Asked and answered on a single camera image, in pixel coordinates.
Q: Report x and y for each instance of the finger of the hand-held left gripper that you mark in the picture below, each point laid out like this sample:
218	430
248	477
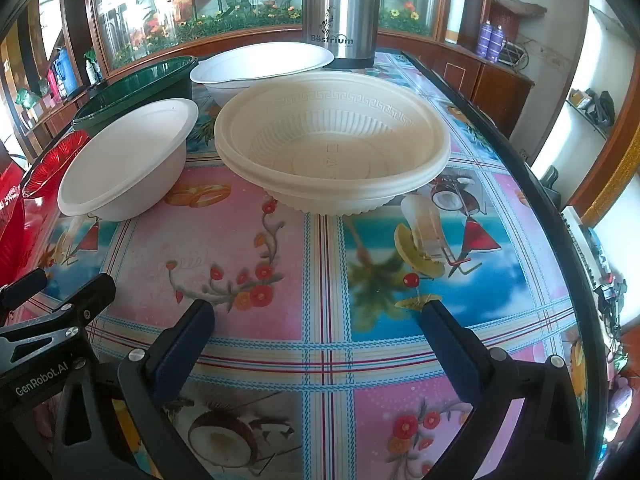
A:
20	289
92	295

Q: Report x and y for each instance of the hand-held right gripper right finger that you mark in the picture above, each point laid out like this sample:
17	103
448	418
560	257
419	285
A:
450	347

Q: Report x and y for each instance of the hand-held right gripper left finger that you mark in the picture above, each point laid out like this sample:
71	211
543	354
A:
186	342

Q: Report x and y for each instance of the cream paper plate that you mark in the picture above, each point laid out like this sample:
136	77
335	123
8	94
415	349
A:
330	160

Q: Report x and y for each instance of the red glossy object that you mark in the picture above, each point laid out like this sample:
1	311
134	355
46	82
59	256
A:
9	215

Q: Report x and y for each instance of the colourful printed tablecloth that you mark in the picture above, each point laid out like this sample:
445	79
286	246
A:
240	230

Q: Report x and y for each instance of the red plastic plate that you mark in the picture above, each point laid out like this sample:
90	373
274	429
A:
52	160

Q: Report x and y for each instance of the small white paper bowl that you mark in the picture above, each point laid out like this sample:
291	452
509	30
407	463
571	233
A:
125	165

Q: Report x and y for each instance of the dark green plastic basket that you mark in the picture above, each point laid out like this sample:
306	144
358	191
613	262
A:
135	92

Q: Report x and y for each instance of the blue plastic jug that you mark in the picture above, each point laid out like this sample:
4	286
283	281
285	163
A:
66	74

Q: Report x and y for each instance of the wooden sideboard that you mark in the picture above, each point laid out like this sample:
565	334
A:
495	85

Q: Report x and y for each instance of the wide white paper bowl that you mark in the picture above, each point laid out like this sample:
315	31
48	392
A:
260	67

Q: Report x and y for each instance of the dark shoes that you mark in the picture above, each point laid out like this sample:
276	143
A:
597	105

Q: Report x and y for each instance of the purple bottle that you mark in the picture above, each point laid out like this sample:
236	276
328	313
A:
483	38
496	43

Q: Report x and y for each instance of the glass flower display cabinet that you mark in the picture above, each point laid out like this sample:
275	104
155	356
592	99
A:
200	5

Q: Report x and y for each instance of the stainless steel thermos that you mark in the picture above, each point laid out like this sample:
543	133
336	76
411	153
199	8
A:
342	10

